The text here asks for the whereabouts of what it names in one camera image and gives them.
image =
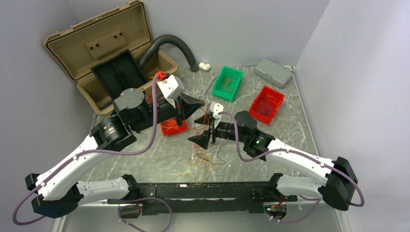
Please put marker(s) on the left red plastic bin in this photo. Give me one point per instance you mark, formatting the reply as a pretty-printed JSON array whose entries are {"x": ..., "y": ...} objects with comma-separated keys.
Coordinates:
[{"x": 170, "y": 127}]

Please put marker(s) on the silver open-end wrench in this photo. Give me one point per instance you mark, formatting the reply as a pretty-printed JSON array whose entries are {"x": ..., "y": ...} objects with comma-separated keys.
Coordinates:
[{"x": 202, "y": 95}]

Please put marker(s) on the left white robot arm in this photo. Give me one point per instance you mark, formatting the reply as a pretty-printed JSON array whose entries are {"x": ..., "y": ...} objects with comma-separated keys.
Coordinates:
[{"x": 59, "y": 191}]

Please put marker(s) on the tan plastic toolbox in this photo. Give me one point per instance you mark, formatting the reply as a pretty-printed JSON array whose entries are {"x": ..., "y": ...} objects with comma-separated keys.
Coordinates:
[{"x": 96, "y": 40}]

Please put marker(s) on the red plastic bin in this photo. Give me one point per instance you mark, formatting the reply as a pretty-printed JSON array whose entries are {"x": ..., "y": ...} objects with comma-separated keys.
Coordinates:
[
  {"x": 170, "y": 127},
  {"x": 266, "y": 104}
]

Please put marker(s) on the grey plastic case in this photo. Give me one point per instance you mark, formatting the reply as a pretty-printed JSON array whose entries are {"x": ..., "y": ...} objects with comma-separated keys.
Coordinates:
[{"x": 273, "y": 73}]

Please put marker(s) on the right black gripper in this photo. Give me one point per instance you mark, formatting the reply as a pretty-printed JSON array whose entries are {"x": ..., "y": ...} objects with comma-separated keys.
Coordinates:
[{"x": 203, "y": 139}]

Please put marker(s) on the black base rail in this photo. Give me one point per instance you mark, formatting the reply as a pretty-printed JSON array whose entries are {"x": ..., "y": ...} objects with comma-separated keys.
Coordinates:
[{"x": 250, "y": 197}]

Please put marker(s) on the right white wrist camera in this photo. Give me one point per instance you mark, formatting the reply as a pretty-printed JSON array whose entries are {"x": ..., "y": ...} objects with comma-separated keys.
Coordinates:
[{"x": 214, "y": 110}]

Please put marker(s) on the black toolbox tray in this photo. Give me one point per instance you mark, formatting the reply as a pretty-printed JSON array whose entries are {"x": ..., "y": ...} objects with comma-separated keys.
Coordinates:
[{"x": 119, "y": 73}]

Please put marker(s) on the white pipe fitting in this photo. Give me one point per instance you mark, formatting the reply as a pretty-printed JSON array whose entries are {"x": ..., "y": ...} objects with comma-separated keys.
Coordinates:
[{"x": 204, "y": 67}]

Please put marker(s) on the right red plastic bin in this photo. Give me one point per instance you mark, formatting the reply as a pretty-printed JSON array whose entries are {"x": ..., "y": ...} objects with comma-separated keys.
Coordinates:
[{"x": 266, "y": 104}]

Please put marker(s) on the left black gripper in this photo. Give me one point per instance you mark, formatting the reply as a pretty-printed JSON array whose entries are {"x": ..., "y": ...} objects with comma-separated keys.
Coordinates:
[{"x": 185, "y": 105}]

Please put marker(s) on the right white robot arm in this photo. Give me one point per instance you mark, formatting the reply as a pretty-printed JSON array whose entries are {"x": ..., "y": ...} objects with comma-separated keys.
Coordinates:
[{"x": 332, "y": 181}]

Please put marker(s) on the green plastic bin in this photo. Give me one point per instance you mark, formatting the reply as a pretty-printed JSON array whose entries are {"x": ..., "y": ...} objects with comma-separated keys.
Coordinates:
[{"x": 227, "y": 83}]

